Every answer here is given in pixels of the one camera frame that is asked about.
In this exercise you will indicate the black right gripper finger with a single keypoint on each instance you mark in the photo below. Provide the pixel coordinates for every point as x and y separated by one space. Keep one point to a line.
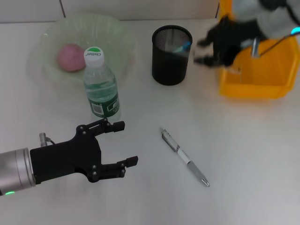
206 59
206 41

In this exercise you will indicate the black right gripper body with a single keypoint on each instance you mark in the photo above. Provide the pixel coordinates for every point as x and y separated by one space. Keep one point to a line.
230 42

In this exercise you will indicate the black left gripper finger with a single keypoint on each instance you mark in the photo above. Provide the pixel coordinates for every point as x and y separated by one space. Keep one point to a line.
119 167
110 126

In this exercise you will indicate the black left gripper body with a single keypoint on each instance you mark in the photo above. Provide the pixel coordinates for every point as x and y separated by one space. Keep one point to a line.
68 157

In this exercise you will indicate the blue scissors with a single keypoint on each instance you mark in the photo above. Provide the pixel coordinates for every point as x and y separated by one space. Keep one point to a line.
185 45

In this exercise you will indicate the clear green-label water bottle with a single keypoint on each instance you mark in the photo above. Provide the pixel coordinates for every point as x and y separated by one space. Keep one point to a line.
102 89

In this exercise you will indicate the silver white ballpoint pen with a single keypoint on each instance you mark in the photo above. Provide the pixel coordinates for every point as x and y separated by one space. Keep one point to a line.
185 157

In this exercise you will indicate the pink peach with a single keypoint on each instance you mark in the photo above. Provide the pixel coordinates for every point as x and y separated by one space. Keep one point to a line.
70 58

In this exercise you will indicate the black mesh pen holder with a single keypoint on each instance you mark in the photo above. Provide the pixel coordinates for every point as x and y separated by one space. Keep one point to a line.
170 68

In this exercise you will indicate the green glass fruit plate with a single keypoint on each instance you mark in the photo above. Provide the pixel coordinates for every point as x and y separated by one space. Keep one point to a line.
112 39

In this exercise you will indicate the yellow plastic bin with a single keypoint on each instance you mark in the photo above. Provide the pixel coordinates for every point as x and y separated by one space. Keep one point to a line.
257 79

